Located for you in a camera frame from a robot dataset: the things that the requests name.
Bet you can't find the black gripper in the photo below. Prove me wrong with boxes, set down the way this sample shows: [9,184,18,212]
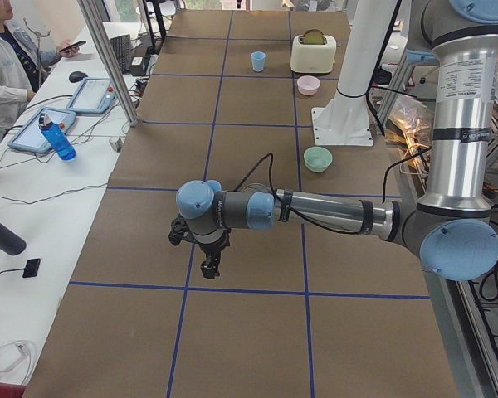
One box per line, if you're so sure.
[193,229,231,279]

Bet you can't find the light blue plastic cup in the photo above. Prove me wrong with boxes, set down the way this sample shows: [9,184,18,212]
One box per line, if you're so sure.
[251,51,266,73]

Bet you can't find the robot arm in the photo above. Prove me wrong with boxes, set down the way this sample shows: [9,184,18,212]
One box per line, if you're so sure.
[168,1,498,281]

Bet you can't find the green bowl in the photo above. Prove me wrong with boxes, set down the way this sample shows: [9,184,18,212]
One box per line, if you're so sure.
[303,146,333,172]

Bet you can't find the small black square device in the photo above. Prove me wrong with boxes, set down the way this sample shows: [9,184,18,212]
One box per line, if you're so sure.
[22,258,41,279]

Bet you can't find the pink bowl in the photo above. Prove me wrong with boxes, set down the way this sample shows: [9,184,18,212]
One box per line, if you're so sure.
[296,75,320,96]

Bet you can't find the teach pendant tablet far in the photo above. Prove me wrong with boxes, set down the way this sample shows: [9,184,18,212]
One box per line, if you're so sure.
[66,77,115,114]

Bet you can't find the teach pendant tablet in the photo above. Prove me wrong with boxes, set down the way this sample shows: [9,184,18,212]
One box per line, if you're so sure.
[7,107,76,154]
[66,77,115,114]

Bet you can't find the blue water bottle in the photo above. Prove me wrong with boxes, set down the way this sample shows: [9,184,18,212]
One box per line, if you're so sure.
[38,113,76,161]

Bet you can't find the black water bottle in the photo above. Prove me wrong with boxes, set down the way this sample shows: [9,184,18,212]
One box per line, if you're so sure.
[0,223,27,255]

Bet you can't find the teach pendant tablet near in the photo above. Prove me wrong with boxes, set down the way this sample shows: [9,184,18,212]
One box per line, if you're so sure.
[7,107,76,154]

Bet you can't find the cream toaster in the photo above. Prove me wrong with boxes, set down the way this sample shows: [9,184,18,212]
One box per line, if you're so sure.
[290,35,337,74]

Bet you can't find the black computer mouse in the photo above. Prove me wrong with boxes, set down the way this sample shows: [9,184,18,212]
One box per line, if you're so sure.
[68,70,88,83]

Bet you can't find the black keyboard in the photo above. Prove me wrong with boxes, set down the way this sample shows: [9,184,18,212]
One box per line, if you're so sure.
[109,34,132,74]

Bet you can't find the clear plastic bag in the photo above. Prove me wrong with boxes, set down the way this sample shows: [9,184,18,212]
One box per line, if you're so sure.
[386,95,434,174]

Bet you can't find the bread slice in toaster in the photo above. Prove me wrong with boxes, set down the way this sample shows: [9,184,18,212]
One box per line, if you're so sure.
[300,29,326,46]

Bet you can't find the black smartphone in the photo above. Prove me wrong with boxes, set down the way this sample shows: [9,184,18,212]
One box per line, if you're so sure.
[58,41,86,53]

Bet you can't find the person in white coat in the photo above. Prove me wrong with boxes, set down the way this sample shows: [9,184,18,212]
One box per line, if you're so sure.
[0,1,79,131]

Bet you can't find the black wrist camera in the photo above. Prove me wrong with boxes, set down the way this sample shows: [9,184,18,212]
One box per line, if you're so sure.
[168,215,193,246]

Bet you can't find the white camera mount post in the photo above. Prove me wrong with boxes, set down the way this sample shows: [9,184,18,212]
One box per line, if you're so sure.
[311,0,400,147]

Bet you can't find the aluminium frame post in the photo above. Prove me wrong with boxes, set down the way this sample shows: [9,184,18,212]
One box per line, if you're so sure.
[77,0,139,127]

